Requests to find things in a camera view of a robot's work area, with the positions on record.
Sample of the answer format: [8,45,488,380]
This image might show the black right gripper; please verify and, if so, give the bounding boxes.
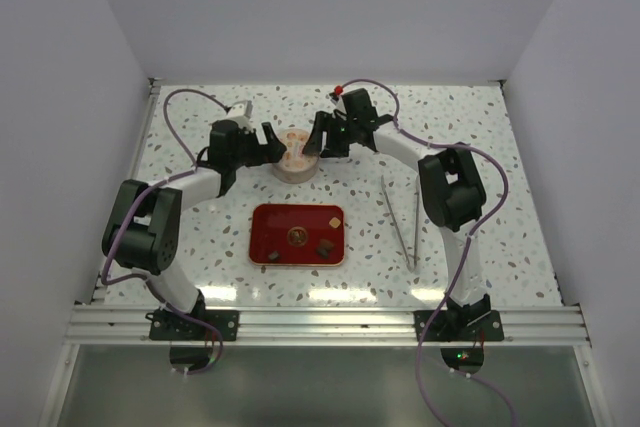
[303,111,358,159]

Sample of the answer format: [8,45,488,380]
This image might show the round metal tin lid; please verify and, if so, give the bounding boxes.
[276,128,318,173]

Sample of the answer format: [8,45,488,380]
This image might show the round metal tin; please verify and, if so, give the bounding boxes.
[273,156,319,184]

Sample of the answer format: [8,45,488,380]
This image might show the metal tweezers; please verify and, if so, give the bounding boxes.
[380,175,421,272]

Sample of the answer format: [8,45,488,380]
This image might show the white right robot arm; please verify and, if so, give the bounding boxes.
[303,86,491,340]

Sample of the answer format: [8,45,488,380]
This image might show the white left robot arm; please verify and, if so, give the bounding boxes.
[100,117,286,340]

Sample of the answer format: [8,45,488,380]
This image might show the dark ridged chocolate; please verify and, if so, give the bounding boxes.
[316,246,331,258]

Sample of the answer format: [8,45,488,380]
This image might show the red rectangular tray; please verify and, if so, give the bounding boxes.
[248,203,346,267]

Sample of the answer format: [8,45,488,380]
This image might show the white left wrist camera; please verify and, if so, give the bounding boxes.
[225,100,253,131]

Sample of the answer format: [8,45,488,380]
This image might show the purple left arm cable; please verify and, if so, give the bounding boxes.
[99,88,236,376]

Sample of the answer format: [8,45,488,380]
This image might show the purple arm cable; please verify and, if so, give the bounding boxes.
[99,88,236,376]
[329,78,516,427]

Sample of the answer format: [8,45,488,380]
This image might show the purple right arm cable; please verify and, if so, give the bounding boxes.
[329,78,516,427]

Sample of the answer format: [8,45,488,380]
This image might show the black left base bracket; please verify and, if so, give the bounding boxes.
[145,309,240,342]

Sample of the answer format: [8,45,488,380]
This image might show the black base bracket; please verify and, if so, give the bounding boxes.
[145,309,240,342]
[413,310,505,343]

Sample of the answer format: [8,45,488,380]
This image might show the black right base bracket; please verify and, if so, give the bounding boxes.
[413,310,505,343]

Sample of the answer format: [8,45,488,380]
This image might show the aluminium mounting rail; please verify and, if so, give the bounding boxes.
[64,305,591,347]

